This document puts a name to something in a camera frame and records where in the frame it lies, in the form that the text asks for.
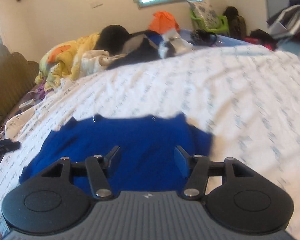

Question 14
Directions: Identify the orange plastic bag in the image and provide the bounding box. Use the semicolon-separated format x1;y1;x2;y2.
148;11;180;35

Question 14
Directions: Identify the floral grey pillow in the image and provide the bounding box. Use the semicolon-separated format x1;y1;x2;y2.
188;0;221;29

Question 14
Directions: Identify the silver crumpled plastic bag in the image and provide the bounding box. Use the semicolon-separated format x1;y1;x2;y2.
158;29;193;59

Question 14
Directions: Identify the blue knit sweater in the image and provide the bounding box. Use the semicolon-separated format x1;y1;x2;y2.
19;114;213;193

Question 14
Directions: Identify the brown upholstered headboard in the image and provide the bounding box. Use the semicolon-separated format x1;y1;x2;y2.
0;44;39;124

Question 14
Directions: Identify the black cap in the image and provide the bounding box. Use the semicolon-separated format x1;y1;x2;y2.
94;25;131;55

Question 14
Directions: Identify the grey framed wall panel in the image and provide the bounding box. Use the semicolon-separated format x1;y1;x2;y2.
265;0;289;20

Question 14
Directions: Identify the white crumpled garment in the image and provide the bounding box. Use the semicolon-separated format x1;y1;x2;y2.
79;50;127;77

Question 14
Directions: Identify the dark navy garment pile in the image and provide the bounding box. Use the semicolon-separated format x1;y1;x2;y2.
107;30;163;70

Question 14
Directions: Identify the black blue-rimmed bowl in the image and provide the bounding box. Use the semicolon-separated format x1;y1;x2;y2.
190;29;218;46

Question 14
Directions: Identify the white script-print bedspread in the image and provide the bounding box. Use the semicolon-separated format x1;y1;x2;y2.
0;46;300;239

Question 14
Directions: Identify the grey folded garment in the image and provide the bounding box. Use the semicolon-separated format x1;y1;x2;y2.
121;34;147;54

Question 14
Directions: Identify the purple patterned cloth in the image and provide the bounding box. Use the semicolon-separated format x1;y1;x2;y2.
19;82;53;112

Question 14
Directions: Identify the yellow orange comforter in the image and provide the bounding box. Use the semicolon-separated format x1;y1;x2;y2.
34;33;100;91

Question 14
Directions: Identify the clothes pile on right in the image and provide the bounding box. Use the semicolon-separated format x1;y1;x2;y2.
244;0;300;51

